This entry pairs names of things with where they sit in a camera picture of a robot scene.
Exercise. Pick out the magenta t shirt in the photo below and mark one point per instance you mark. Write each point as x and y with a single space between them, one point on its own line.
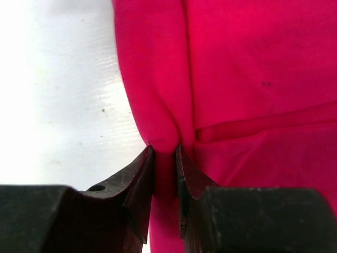
248 88

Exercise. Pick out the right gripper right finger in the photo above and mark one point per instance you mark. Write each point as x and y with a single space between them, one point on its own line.
250 219

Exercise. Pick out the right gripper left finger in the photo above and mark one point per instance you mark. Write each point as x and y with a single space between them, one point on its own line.
111 216

